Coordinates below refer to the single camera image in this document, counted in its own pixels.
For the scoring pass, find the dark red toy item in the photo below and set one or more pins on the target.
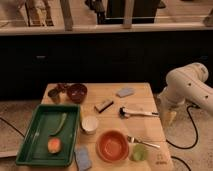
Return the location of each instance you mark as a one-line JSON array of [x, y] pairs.
[[62, 87]]

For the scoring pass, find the green cup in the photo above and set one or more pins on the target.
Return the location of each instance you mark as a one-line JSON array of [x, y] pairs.
[[139, 153]]

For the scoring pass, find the orange peach fruit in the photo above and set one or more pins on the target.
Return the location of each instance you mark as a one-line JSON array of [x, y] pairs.
[[54, 145]]

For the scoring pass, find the black office chair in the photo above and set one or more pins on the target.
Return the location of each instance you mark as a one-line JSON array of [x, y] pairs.
[[125, 11]]

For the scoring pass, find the wooden block eraser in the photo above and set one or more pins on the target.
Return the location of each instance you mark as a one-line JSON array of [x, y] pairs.
[[100, 107]]

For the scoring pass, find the silver fork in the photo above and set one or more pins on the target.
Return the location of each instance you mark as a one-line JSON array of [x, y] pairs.
[[135, 140]]

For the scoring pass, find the dark maroon bowl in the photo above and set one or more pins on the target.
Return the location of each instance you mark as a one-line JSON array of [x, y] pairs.
[[77, 92]]

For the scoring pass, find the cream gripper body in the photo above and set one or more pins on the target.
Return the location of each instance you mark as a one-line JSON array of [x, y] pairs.
[[168, 115]]

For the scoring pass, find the green plastic tray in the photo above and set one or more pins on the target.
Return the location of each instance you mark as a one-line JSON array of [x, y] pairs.
[[45, 120]]

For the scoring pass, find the white cup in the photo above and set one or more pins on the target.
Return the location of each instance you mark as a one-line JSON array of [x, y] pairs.
[[90, 124]]

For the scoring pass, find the orange red bowl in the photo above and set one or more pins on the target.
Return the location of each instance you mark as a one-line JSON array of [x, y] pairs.
[[112, 146]]

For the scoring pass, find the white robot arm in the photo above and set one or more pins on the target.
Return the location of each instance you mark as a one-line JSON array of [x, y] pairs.
[[185, 83]]

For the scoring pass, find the blue sponge near tray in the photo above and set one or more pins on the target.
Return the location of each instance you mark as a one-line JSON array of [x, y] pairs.
[[82, 159]]

